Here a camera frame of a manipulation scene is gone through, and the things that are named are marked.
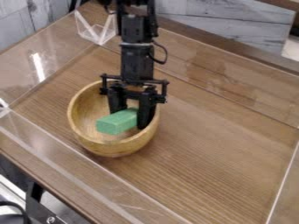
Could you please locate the clear acrylic tray wall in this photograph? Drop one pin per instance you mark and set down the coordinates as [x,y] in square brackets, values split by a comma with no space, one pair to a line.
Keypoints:
[104,198]

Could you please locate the brown wooden bowl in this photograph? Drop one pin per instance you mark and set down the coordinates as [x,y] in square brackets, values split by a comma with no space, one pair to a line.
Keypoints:
[88,106]

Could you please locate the black metal table leg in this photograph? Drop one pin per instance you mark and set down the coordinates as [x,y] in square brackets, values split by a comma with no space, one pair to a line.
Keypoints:
[35,209]

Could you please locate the clear acrylic corner bracket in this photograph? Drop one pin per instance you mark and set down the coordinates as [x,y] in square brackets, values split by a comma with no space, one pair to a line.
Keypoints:
[99,34]

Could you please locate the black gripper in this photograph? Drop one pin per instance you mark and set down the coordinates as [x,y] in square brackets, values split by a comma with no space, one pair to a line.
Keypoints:
[136,83]

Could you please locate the green rectangular block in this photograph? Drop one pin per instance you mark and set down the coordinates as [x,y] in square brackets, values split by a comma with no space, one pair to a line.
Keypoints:
[117,122]

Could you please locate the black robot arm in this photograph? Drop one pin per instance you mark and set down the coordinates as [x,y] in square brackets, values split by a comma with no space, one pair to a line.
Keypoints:
[136,22]

